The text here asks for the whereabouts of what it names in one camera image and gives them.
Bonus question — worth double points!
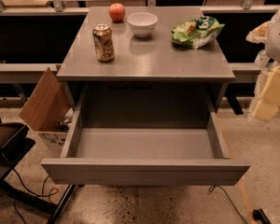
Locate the grey top drawer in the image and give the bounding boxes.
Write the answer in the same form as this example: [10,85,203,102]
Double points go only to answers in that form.
[42,83,249,186]

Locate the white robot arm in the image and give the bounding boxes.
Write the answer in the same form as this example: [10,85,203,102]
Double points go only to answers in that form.
[246,9,280,125]

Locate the grey drawer cabinet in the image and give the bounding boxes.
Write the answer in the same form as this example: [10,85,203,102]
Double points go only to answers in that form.
[58,7,234,105]

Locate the clear sanitizer bottle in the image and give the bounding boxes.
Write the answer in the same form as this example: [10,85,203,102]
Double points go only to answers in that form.
[254,49,270,67]

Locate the green chip bag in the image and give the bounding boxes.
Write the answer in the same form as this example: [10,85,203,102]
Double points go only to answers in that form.
[171,16,224,49]

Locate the black floor plug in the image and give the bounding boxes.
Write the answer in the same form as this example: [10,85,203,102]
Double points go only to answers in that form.
[252,209,272,224]

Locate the white bowl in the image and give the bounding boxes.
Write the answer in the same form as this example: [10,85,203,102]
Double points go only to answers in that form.
[127,12,158,37]

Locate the red apple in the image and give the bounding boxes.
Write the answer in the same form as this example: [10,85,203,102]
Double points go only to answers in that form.
[108,3,125,22]

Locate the gold soda can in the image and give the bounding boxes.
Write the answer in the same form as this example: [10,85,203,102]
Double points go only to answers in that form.
[92,23,114,63]

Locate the open cardboard box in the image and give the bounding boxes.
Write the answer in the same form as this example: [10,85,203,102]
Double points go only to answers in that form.
[20,68,71,157]

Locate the black tray on stand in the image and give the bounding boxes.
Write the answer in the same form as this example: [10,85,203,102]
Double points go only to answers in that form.
[0,118,76,224]

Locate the black floor cable right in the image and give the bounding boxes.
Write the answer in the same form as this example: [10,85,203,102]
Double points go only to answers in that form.
[207,185,248,224]

